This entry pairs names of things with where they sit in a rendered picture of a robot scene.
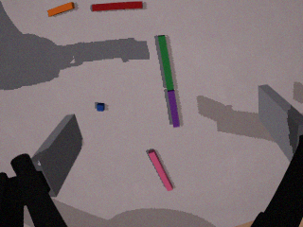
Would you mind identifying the purple rod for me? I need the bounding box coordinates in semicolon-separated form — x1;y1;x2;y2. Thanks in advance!
168;89;180;128

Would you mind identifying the small blue cube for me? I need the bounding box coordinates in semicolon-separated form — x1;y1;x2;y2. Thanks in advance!
97;103;104;112

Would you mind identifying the red rod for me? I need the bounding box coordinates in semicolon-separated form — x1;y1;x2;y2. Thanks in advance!
92;1;143;11

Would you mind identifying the orange rod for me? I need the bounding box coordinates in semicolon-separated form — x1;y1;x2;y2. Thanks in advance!
47;2;75;17

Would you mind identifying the pink rod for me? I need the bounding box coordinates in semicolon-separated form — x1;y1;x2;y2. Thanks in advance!
149;149;173;191

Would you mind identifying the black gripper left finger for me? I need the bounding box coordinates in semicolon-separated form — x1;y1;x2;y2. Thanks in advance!
0;113;84;227

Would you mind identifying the green rod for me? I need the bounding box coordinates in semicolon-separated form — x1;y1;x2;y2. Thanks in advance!
158;35;174;90

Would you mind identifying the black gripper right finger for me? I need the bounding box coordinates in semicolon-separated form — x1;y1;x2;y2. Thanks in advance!
251;84;303;227

